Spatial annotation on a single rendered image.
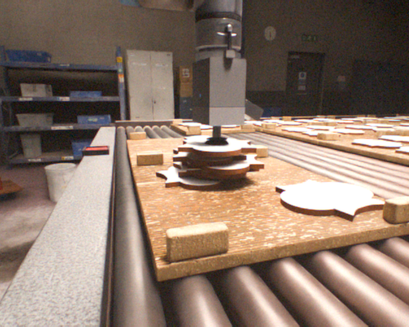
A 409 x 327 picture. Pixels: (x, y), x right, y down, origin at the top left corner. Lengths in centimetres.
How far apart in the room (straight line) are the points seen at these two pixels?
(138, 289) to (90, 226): 16
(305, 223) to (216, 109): 21
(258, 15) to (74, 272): 663
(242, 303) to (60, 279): 17
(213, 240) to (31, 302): 16
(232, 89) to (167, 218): 23
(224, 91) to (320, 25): 725
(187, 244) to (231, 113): 25
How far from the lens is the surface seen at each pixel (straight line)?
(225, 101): 45
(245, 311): 26
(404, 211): 41
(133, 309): 26
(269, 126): 142
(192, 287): 27
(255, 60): 661
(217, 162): 45
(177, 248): 27
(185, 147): 46
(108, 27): 587
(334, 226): 37
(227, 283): 29
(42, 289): 31
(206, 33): 47
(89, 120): 516
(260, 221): 36
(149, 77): 525
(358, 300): 30
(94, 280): 31
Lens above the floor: 108
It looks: 13 degrees down
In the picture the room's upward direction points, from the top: straight up
